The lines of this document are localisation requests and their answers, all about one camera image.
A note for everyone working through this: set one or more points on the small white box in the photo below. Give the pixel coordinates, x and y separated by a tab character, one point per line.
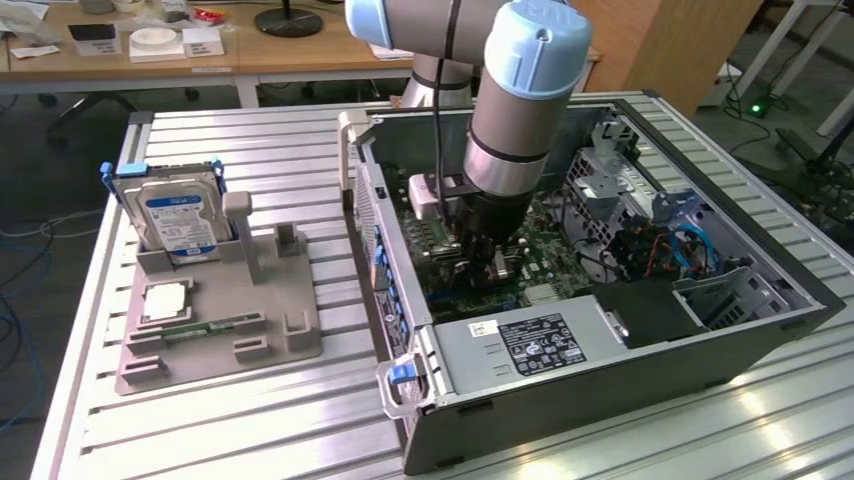
202	42

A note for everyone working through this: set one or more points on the white box with black top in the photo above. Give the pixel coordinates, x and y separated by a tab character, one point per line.
101	47

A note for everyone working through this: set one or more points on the red packet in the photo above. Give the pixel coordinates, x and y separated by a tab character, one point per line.
209	16

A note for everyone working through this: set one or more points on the green RAM stick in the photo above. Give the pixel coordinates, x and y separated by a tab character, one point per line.
201	330

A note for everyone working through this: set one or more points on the black round lamp base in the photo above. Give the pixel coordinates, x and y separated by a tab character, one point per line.
290	25

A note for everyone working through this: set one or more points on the power strip with green light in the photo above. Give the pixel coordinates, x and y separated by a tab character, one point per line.
756	107

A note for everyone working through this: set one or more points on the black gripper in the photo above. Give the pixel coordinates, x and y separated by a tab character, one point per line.
494	220

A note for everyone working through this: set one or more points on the white round holder box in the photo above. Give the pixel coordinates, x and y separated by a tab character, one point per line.
157	42

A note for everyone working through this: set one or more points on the white desk frame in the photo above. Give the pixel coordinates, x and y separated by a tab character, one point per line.
764	50

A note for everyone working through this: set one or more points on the white paper card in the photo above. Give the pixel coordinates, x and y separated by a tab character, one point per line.
34	51

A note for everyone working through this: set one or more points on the green motherboard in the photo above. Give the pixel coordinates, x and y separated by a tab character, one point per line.
554	250

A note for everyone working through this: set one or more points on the black chair base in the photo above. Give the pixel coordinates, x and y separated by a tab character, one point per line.
101	107

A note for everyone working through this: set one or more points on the silver chipset heatsink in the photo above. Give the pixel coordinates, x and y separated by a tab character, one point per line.
548	295

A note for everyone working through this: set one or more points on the black open PC case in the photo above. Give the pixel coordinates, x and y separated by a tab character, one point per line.
601	400

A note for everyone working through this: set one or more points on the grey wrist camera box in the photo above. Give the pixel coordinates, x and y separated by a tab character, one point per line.
423	197

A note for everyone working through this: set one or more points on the grey open disk bay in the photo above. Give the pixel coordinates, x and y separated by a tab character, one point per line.
734	300

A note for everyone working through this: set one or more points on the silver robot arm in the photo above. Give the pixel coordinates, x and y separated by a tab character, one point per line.
534	100

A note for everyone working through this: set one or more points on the black plastic shroud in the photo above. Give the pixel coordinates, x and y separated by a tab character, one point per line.
648	315

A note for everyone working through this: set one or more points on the green graphics card with bracket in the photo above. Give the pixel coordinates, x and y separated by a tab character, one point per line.
502	264

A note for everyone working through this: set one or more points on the white papers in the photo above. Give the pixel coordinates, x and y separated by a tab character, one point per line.
390	54

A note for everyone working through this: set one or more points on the grey cup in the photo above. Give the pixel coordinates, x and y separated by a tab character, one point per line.
98	6

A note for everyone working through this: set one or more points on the silver CPU chip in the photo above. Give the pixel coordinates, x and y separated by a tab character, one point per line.
166	302

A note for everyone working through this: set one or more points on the grey power supply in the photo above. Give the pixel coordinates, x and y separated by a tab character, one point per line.
467	350

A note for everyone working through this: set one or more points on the wooden desk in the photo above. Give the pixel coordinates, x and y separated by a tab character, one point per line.
67	70

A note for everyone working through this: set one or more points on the black floor stand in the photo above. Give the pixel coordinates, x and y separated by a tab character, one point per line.
814	160

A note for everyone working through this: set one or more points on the hard disk in blue carrier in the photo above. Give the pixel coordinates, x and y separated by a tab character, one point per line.
177	225

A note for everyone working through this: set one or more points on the grey parts rack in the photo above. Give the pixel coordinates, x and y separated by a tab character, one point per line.
214	295

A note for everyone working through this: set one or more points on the silver perforated disk bay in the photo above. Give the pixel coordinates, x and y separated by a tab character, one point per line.
601	190

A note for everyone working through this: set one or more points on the wooden cabinet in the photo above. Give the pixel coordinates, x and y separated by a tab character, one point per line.
668	50

